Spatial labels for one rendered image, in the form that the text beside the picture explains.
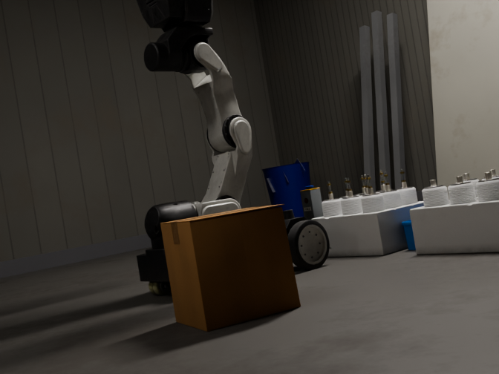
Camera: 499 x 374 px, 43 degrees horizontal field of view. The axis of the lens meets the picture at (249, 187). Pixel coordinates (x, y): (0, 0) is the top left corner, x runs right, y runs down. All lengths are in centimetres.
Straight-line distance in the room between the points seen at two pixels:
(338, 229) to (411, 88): 295
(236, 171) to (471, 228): 95
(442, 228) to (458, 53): 250
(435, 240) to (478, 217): 21
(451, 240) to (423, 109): 315
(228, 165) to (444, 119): 247
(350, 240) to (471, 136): 205
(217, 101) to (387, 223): 88
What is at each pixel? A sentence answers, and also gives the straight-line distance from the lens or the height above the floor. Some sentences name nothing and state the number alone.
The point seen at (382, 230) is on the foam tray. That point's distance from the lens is 269.
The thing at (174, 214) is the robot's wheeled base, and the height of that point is 31.
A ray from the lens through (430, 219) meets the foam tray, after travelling 252.
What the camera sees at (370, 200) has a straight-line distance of 273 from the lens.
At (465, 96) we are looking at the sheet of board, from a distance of 473.
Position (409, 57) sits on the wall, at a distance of 563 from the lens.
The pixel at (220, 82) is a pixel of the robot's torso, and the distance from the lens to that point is 266.
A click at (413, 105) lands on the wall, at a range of 560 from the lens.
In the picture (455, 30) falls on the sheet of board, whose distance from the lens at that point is 489.
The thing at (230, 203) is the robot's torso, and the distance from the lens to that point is 255.
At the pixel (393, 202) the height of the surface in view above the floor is 20.
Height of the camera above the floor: 35
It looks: level
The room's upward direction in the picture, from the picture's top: 9 degrees counter-clockwise
